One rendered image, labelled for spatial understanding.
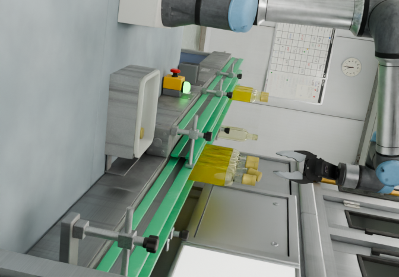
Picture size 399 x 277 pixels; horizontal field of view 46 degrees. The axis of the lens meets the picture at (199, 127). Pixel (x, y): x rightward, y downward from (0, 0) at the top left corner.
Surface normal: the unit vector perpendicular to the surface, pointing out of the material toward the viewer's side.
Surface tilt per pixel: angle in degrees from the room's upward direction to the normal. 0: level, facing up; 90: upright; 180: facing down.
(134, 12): 90
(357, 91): 90
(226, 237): 90
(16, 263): 90
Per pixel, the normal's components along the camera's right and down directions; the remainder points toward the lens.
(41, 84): 0.98, 0.17
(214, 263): 0.12, -0.95
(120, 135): -0.17, 0.27
